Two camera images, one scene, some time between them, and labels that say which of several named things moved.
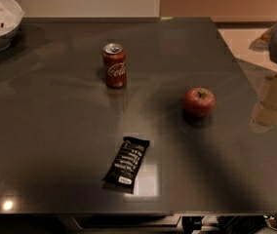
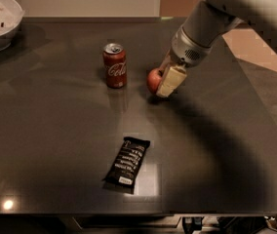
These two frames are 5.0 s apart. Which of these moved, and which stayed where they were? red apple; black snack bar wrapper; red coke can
Moved: red apple
Stayed: red coke can; black snack bar wrapper
